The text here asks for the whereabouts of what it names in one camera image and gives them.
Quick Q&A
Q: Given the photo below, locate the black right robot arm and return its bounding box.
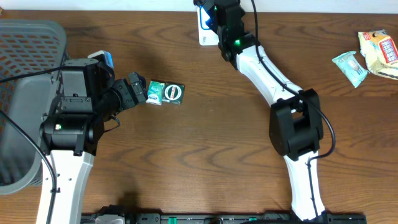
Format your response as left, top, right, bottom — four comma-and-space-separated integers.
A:
193, 0, 325, 222

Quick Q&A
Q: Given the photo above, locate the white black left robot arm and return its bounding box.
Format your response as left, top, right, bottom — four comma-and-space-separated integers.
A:
36, 58, 147, 223

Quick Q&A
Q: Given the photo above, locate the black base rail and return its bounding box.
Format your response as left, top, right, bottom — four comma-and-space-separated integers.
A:
79, 205, 368, 224

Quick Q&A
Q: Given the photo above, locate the white teal tissue pack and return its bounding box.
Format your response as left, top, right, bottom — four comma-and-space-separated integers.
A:
146, 80, 165, 106

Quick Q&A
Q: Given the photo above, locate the dark green round-logo packet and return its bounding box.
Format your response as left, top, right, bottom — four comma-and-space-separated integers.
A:
162, 83, 185, 105

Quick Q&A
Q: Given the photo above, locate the yellow printed bag pack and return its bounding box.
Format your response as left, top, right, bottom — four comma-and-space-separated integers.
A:
358, 29, 397, 80

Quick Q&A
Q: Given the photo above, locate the grey plastic shopping basket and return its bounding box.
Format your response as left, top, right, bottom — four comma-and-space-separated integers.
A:
1, 19, 67, 195

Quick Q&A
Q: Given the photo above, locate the teal snack packet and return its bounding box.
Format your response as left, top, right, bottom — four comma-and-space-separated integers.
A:
332, 51, 369, 88

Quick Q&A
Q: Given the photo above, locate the white barcode scanner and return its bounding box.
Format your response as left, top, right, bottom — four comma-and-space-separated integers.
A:
197, 6, 219, 46

